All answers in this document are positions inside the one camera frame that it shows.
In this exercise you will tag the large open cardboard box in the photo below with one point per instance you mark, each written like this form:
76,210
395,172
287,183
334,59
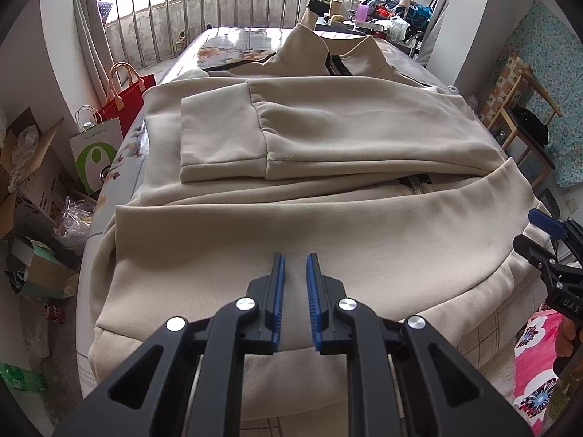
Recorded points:
36,191

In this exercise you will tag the bed with floral sheet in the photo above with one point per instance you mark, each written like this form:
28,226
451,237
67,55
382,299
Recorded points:
237,38

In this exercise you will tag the person's right hand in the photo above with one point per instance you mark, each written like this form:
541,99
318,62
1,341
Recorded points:
567,339

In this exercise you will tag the wooden chair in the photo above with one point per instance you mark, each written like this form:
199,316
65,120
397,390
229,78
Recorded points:
519,145

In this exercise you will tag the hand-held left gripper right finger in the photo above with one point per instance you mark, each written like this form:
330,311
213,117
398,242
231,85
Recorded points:
314,309

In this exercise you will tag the red tote bag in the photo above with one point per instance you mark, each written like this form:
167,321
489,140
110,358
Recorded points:
127,100

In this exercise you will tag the metal balcony railing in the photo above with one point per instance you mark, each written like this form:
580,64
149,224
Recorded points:
227,9

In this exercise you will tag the purple cup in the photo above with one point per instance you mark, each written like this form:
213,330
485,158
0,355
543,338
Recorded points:
362,13

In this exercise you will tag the clear plastic bag of items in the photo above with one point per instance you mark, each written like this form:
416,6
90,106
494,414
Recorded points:
73,225

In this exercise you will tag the green plastic bottle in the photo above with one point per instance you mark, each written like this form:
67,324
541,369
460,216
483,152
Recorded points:
22,377

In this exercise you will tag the red soda can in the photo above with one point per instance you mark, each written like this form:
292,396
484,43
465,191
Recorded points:
53,313

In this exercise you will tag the pink floral blanket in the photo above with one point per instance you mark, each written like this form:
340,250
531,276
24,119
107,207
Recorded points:
537,373

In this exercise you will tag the beige canvas bag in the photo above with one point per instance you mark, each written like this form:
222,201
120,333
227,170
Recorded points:
332,9

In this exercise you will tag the crumpled clear plastic wrap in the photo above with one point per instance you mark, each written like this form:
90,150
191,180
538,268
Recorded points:
22,154

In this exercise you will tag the grey curtain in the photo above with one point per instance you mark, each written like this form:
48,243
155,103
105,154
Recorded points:
91,32

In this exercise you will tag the teal carton box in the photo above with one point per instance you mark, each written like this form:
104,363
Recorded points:
43,273

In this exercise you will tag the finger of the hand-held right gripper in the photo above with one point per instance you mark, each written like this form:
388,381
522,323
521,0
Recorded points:
533,252
546,224

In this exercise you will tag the dark desk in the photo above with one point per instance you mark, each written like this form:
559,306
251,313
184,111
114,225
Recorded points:
364,31

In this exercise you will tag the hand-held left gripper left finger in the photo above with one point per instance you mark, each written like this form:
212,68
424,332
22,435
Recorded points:
277,309

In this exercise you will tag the black bag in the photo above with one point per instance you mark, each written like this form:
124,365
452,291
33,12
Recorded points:
530,123

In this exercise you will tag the white green paper bag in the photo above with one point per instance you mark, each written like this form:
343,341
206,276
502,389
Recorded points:
93,154

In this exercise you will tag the beige zip jacket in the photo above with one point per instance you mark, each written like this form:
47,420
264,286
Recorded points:
319,123

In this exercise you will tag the beige shoe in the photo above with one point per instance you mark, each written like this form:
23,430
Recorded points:
181,40

